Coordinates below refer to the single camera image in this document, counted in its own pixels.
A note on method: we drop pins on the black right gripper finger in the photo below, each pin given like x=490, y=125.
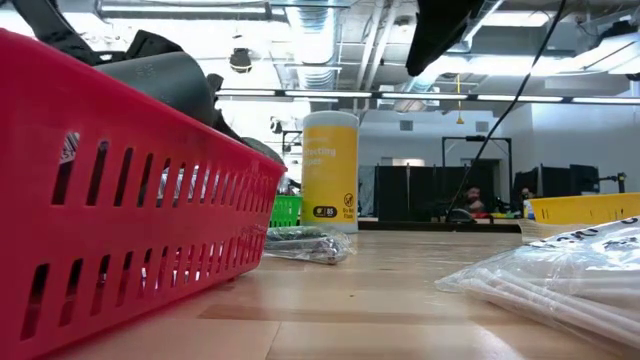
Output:
x=440, y=25

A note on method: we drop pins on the gray silicone travel bottle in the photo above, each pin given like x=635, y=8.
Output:
x=165, y=85

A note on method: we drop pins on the bagged silver nail clipper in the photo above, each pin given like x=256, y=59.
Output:
x=310, y=247

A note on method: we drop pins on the clear vanity pack bag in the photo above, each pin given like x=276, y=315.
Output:
x=550, y=280

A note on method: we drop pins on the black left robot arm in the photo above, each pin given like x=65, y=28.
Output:
x=55, y=30

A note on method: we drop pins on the ceiling light strip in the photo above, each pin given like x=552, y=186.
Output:
x=425, y=96

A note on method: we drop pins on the green plastic basket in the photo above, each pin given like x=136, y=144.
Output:
x=287, y=210

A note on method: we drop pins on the yellow wipes canister white lid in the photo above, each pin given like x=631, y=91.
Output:
x=330, y=175

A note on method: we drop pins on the red plastic basket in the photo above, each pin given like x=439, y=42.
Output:
x=125, y=225

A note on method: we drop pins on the person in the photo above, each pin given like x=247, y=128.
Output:
x=526, y=194
x=472, y=197

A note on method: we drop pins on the black screens row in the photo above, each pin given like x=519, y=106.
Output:
x=555, y=182

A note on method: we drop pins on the yellow plastic basket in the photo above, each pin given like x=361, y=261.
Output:
x=585, y=207

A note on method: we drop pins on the black hanging ceiling camera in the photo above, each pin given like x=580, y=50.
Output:
x=240, y=61

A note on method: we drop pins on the silver spiral ceiling duct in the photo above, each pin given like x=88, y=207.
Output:
x=425, y=82

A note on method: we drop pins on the black stand frame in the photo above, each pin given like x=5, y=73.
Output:
x=475, y=138

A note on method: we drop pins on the black partition wall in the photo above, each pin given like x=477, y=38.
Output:
x=400, y=192

